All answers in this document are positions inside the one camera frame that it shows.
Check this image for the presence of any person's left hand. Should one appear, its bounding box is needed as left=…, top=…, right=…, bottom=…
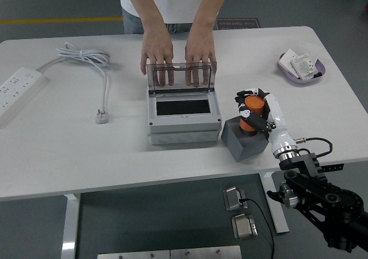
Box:
left=185, top=30, right=217, bottom=87

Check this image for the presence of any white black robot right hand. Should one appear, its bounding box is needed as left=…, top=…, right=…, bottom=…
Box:
left=235, top=87, right=296, bottom=159

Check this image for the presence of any person's right hand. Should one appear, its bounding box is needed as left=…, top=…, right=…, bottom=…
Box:
left=140, top=30, right=175, bottom=87

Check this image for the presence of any orange cylindrical battery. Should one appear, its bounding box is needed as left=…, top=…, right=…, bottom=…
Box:
left=239, top=96, right=265, bottom=136

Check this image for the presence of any smoky transparent hinged box lid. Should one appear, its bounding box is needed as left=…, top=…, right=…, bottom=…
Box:
left=146, top=62, right=217, bottom=92

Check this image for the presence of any small white cardboard box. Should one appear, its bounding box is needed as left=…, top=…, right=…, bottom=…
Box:
left=279, top=48, right=297, bottom=75

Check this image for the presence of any grey cube holder block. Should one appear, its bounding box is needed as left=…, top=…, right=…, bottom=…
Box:
left=220, top=116, right=273, bottom=163

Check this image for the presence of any dark floor sign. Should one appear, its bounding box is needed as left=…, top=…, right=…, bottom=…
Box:
left=216, top=18, right=260, bottom=30

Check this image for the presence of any person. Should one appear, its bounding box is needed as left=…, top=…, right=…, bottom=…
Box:
left=119, top=0, right=233, bottom=35

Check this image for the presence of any purple plastic tray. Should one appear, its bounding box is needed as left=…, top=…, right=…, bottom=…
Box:
left=277, top=52, right=327, bottom=87

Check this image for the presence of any white table leg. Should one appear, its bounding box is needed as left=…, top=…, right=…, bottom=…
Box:
left=259, top=172, right=290, bottom=234
left=60, top=193, right=81, bottom=259

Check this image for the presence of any white power strip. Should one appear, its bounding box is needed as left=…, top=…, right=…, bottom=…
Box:
left=0, top=66, right=47, bottom=127

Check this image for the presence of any metal floor plate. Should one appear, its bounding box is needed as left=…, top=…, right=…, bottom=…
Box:
left=170, top=245, right=242, bottom=259
left=97, top=249, right=171, bottom=259

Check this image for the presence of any packaged white wall socket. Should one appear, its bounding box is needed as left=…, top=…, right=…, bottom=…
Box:
left=290, top=41, right=319, bottom=81

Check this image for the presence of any grey plastic enclosure box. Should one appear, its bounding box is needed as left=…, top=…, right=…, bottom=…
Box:
left=146, top=89, right=223, bottom=146

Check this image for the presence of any white power cord with plug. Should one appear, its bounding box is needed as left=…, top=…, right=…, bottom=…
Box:
left=37, top=41, right=112, bottom=124

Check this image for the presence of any metal floor socket with cable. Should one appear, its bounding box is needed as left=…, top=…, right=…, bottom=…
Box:
left=223, top=186, right=248, bottom=212

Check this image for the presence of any black floor cable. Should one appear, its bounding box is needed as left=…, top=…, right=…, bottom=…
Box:
left=240, top=197, right=276, bottom=259

